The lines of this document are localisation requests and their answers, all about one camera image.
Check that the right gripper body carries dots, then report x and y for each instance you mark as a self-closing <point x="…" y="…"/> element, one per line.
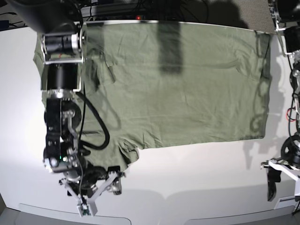
<point x="90" y="174"/>

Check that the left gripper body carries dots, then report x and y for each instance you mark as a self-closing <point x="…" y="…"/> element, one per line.
<point x="290" y="152"/>

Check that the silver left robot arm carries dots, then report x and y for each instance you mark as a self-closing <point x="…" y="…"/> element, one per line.
<point x="286" y="19"/>

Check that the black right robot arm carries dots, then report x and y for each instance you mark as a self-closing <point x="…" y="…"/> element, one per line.
<point x="62" y="38"/>

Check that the green T-shirt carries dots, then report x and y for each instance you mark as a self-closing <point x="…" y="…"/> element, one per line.
<point x="169" y="84"/>

